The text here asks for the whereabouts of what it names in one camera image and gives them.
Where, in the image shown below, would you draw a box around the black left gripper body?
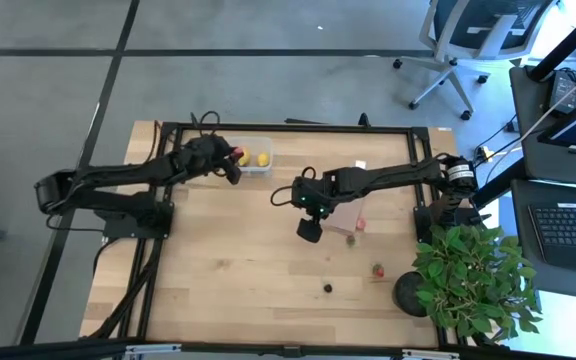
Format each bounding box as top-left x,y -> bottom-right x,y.
177,135 -> 234,177

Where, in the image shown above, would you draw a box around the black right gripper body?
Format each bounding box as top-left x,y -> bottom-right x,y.
290,167 -> 342,221

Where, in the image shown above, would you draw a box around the white frame office chair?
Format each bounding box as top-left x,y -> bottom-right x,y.
392,0 -> 562,122

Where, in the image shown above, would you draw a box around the black pole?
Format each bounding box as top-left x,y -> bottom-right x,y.
527,0 -> 576,84

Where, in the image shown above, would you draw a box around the green leafy plant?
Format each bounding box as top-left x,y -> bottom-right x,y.
411,223 -> 543,346

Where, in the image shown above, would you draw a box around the black desk leg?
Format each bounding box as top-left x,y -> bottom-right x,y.
467,158 -> 528,210

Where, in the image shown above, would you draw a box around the black power adapter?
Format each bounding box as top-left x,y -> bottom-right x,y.
547,68 -> 576,117

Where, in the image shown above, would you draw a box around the black floor cables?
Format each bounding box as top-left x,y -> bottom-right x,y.
460,113 -> 524,187

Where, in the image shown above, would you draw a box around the beige cloth with white tag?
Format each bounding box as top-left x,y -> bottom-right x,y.
325,158 -> 370,237

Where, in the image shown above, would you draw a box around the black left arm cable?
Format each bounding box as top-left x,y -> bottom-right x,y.
187,109 -> 222,139

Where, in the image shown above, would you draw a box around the black aluminium table frame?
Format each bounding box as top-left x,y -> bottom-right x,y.
80,121 -> 464,351

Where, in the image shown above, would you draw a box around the black plant pot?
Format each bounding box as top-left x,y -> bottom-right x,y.
392,271 -> 430,319

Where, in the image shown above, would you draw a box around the black camera gantry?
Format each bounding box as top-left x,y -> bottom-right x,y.
0,338 -> 576,360

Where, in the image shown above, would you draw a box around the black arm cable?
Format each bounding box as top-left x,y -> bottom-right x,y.
269,166 -> 318,208
187,109 -> 222,139

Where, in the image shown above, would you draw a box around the dark grey desk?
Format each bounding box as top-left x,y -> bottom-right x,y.
510,178 -> 576,304
509,64 -> 576,189

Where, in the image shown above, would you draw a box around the clear plastic tupperware container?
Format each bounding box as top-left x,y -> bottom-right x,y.
219,136 -> 274,174

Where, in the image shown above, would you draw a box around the black laptop keyboard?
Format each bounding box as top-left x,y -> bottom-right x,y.
527,201 -> 576,275

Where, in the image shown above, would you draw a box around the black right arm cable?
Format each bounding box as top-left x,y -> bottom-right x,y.
269,166 -> 318,208

